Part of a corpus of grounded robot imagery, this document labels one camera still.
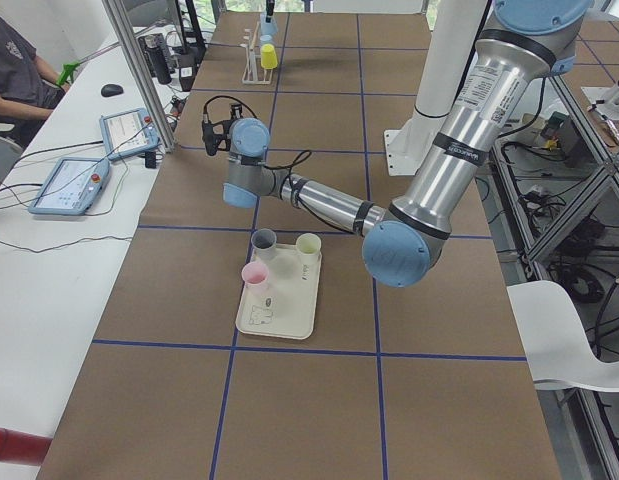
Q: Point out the white chair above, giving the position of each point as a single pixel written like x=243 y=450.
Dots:
x=554 y=340

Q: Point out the aluminium frame post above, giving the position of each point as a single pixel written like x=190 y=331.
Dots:
x=125 y=33

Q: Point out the blue teach pendant far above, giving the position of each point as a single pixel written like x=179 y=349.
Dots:
x=128 y=133

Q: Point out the seated person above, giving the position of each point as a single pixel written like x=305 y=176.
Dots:
x=28 y=86

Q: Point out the grey plastic cup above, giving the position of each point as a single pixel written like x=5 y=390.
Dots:
x=264 y=244

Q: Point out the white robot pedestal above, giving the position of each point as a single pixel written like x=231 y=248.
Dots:
x=448 y=61

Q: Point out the black computer mouse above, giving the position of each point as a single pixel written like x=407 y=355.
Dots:
x=111 y=90

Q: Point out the light blue plastic cup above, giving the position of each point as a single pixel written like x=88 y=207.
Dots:
x=266 y=39

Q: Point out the black small box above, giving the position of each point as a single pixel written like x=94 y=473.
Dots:
x=150 y=159

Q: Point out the red cylinder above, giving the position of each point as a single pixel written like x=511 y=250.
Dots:
x=23 y=448

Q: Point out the white wire cup rack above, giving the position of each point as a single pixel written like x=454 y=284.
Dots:
x=253 y=73

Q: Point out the beige paper cup tray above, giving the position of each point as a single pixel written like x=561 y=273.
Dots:
x=286 y=309

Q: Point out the yellow plastic cup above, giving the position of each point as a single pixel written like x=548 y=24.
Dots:
x=268 y=57

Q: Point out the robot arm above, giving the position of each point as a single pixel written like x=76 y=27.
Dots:
x=269 y=10
x=482 y=57

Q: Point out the blue teach pendant near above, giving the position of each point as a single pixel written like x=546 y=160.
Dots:
x=71 y=187

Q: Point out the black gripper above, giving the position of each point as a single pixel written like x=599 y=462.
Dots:
x=209 y=146

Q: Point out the brown paper table mat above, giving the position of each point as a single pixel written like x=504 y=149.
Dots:
x=426 y=382

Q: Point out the pink plastic cup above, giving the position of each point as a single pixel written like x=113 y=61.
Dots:
x=255 y=276

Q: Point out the pale green plastic cup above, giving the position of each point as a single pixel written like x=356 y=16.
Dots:
x=308 y=247

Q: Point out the blue teach pendant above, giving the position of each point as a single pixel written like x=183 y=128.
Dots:
x=128 y=133
x=71 y=187

